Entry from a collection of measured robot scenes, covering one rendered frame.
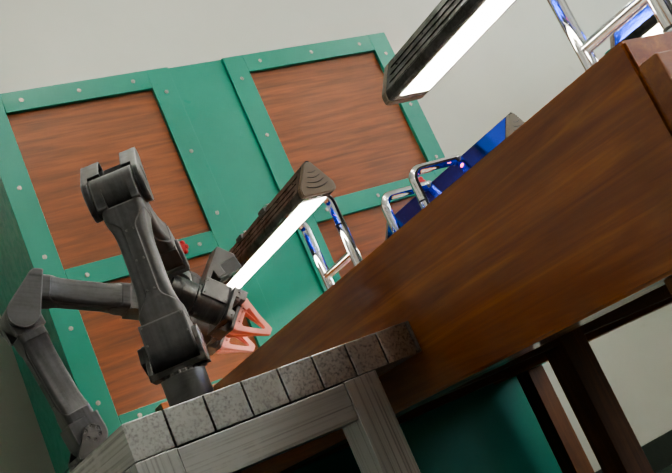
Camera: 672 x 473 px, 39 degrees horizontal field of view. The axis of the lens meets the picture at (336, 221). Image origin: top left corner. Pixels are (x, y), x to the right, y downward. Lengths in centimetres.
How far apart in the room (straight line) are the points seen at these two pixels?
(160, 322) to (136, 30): 263
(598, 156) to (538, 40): 413
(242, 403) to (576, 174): 41
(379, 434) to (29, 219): 161
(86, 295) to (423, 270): 101
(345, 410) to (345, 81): 211
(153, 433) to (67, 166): 172
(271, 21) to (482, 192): 322
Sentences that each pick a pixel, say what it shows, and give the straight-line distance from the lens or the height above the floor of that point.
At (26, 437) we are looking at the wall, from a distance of 312.
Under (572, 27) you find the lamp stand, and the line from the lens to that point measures 150.
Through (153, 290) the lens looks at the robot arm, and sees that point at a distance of 135.
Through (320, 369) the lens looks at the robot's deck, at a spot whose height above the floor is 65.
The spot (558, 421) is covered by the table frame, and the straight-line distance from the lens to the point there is 282.
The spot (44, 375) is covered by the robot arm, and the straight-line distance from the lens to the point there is 188.
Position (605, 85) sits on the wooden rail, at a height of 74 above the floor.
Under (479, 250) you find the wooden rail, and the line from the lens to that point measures 99.
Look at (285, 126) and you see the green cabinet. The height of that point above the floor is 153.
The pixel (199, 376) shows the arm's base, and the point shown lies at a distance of 129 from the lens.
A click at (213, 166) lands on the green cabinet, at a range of 273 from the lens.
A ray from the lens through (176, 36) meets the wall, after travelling 391.
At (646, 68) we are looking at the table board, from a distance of 80.
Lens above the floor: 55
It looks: 13 degrees up
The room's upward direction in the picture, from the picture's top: 24 degrees counter-clockwise
